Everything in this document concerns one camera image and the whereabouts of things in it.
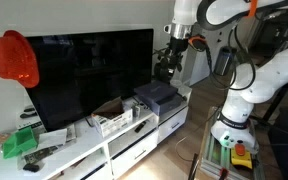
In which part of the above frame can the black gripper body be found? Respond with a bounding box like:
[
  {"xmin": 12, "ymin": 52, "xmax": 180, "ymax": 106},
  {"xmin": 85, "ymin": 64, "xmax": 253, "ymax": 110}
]
[{"xmin": 168, "ymin": 35, "xmax": 189, "ymax": 56}]

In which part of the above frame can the aluminium robot base platform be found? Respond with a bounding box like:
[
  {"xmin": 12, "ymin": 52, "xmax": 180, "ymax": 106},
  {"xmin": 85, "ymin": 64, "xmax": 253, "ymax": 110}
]
[{"xmin": 197, "ymin": 106, "xmax": 265, "ymax": 180}]

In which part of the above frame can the dark blue flat box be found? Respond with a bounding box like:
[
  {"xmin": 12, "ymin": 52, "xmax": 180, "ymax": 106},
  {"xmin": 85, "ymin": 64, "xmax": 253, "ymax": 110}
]
[{"xmin": 133, "ymin": 80, "xmax": 183, "ymax": 117}]

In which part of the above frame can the white cardboard box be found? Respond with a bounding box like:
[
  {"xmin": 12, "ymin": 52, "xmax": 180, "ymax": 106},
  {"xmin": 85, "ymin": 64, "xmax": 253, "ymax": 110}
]
[{"xmin": 91, "ymin": 96, "xmax": 134, "ymax": 138}]

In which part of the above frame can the yellow emergency stop box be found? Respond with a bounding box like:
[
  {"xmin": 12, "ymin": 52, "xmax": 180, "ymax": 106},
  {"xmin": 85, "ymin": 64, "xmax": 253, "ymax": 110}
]
[{"xmin": 230, "ymin": 141, "xmax": 254, "ymax": 170}]

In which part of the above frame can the white packet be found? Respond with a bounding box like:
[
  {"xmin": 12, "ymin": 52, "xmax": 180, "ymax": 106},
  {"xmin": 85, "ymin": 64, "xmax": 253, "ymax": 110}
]
[{"xmin": 37, "ymin": 128, "xmax": 68, "ymax": 150}]

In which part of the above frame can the small brown packet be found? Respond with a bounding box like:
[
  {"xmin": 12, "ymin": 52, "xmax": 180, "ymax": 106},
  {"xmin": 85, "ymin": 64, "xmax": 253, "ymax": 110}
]
[{"xmin": 0, "ymin": 132, "xmax": 12, "ymax": 144}]

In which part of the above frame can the potted plant dark pot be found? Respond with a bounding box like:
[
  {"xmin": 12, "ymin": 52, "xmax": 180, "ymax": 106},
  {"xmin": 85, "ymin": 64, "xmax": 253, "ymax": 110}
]
[{"xmin": 152, "ymin": 46, "xmax": 185, "ymax": 84}]

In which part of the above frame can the dark blue cylinder bottle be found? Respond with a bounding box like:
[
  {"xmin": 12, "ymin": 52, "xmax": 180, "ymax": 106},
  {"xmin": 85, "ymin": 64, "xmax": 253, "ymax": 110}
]
[{"xmin": 213, "ymin": 46, "xmax": 237, "ymax": 77}]

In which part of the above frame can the black remote control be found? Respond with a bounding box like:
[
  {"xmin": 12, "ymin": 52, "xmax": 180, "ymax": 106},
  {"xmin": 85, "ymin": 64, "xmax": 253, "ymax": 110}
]
[{"xmin": 134, "ymin": 120, "xmax": 149, "ymax": 134}]

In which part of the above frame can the black flat screen TV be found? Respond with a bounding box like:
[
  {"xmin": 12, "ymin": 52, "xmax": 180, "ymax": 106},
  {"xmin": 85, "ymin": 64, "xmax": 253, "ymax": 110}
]
[{"xmin": 25, "ymin": 28, "xmax": 155, "ymax": 133}]

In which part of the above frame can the white TV cabinet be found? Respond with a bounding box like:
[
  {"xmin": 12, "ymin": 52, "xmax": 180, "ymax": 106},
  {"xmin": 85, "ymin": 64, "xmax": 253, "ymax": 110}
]
[{"xmin": 0, "ymin": 84, "xmax": 193, "ymax": 180}]

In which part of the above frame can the printed paper booklet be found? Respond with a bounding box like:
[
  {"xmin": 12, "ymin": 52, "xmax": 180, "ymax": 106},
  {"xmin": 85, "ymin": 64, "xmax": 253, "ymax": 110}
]
[{"xmin": 65, "ymin": 123, "xmax": 77, "ymax": 143}]

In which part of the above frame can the black chair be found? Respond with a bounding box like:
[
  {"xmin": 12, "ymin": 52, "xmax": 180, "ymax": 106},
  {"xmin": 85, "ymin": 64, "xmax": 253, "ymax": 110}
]
[{"xmin": 267, "ymin": 106, "xmax": 288, "ymax": 180}]

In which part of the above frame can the white printed carton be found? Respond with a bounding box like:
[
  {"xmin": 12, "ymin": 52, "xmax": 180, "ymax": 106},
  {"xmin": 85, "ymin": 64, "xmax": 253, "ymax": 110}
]
[{"xmin": 16, "ymin": 104, "xmax": 47, "ymax": 134}]

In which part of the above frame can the red hat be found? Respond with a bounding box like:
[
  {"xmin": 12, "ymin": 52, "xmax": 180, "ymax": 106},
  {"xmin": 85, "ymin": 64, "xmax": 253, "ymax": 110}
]
[{"xmin": 0, "ymin": 29, "xmax": 40, "ymax": 89}]

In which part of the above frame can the dark printed leaflet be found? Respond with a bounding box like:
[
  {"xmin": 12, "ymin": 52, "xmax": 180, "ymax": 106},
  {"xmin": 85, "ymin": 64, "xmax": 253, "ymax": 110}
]
[{"xmin": 23, "ymin": 145, "xmax": 60, "ymax": 165}]

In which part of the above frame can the green plastic bin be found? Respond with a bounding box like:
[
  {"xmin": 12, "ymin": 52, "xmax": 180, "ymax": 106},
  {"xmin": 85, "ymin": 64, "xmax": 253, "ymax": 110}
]
[{"xmin": 1, "ymin": 126, "xmax": 38, "ymax": 160}]

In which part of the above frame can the small black object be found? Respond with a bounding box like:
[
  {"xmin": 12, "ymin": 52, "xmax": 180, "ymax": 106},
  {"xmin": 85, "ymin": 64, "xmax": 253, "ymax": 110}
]
[{"xmin": 22, "ymin": 162, "xmax": 41, "ymax": 173}]

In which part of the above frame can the orange black cable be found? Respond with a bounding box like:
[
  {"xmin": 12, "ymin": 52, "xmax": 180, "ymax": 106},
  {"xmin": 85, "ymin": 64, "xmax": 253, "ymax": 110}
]
[{"xmin": 188, "ymin": 34, "xmax": 208, "ymax": 52}]

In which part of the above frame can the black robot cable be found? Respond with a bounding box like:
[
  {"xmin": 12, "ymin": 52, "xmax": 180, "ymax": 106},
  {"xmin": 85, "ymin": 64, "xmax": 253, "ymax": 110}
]
[{"xmin": 228, "ymin": 26, "xmax": 257, "ymax": 92}]

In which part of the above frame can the thin floor cable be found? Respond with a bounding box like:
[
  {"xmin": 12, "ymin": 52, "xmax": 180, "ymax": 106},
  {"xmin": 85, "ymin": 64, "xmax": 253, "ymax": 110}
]
[{"xmin": 174, "ymin": 136, "xmax": 198, "ymax": 163}]

